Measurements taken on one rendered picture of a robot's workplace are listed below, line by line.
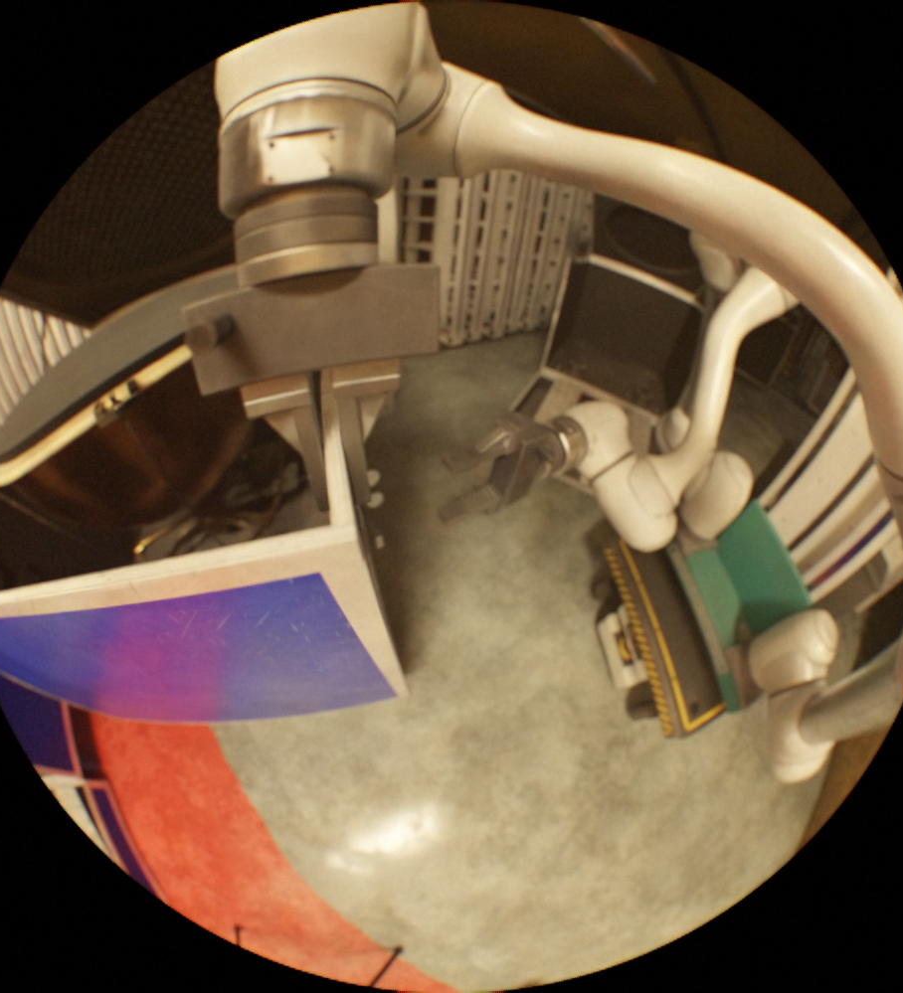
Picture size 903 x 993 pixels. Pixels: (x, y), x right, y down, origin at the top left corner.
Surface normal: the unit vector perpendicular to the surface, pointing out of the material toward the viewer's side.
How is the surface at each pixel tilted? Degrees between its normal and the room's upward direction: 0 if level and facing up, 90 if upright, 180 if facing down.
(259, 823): 0
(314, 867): 0
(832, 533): 90
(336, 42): 98
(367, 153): 82
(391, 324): 80
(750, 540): 90
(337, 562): 90
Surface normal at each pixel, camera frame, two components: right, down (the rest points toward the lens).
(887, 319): -0.53, 0.52
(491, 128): 0.27, 0.83
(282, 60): 0.11, 0.77
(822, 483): -0.99, 0.04
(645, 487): -0.50, 0.02
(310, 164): 0.33, 0.61
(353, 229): 0.80, 0.40
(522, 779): 0.08, -0.65
